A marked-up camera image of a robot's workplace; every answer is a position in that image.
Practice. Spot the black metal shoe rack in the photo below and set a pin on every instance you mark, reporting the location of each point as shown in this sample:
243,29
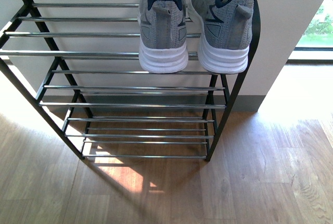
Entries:
93,99

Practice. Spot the grey knit sneaker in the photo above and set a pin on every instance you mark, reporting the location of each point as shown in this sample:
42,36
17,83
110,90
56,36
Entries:
226,33
163,32

